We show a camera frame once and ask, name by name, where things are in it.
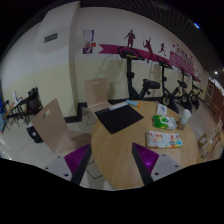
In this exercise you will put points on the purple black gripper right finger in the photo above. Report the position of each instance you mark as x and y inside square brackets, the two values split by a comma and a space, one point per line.
[145, 160]

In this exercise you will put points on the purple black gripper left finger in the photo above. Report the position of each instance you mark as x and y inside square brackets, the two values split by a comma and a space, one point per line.
[77, 162]

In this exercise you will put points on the white paper towel roll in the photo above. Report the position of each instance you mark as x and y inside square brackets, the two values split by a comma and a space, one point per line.
[185, 117]

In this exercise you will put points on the green wet wipes pack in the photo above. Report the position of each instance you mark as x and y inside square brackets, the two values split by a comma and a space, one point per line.
[164, 122]

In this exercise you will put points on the near beige plywood chair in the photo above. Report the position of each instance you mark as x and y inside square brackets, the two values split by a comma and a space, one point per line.
[52, 128]

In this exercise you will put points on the beige plywood chair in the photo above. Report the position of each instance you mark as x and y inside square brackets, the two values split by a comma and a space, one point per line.
[52, 128]
[96, 95]

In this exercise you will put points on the black table mat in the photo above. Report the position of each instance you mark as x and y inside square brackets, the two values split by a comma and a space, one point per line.
[115, 120]

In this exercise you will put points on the small white card packet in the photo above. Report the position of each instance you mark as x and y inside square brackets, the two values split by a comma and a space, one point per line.
[161, 109]

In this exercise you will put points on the black trash bin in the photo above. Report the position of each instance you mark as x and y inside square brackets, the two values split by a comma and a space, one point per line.
[33, 133]

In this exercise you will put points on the blue orange marker pen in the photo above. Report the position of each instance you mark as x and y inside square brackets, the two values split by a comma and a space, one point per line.
[133, 103]

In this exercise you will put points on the white paper strip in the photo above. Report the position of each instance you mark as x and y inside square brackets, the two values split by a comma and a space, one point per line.
[114, 107]

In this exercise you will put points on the wooden chair at right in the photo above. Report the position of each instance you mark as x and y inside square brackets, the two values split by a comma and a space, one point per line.
[210, 148]

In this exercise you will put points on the far beige plywood chair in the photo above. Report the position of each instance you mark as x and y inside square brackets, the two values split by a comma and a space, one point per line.
[96, 95]

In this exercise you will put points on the black folding stand with items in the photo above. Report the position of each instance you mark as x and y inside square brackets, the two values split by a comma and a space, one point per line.
[23, 108]

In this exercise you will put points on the white wall notice poster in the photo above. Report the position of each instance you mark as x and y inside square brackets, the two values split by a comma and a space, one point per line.
[88, 35]

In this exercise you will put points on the wall air vent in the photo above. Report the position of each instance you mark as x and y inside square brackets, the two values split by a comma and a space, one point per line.
[50, 37]

